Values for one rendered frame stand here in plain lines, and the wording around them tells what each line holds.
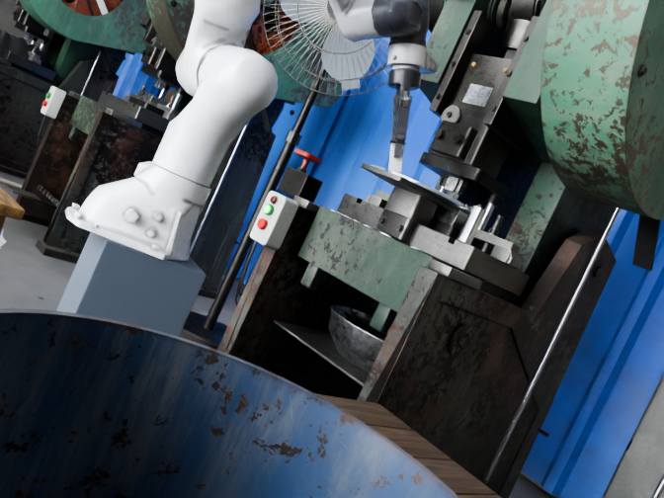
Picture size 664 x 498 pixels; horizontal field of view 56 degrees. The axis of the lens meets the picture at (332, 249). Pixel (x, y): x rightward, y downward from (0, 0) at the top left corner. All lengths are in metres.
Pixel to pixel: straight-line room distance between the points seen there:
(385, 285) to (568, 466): 1.41
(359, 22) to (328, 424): 1.04
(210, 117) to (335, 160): 2.57
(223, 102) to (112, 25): 3.33
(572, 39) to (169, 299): 0.87
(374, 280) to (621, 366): 1.36
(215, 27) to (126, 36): 3.28
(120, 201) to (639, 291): 1.99
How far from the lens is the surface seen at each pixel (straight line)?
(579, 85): 1.31
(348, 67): 2.34
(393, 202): 1.57
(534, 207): 1.79
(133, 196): 1.12
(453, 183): 1.69
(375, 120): 3.53
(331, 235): 1.59
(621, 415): 2.61
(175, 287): 1.13
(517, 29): 1.76
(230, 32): 1.19
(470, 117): 1.67
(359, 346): 1.58
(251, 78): 1.07
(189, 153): 1.12
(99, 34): 4.36
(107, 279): 1.10
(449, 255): 1.48
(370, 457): 0.60
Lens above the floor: 0.65
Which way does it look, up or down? 3 degrees down
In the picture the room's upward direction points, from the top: 25 degrees clockwise
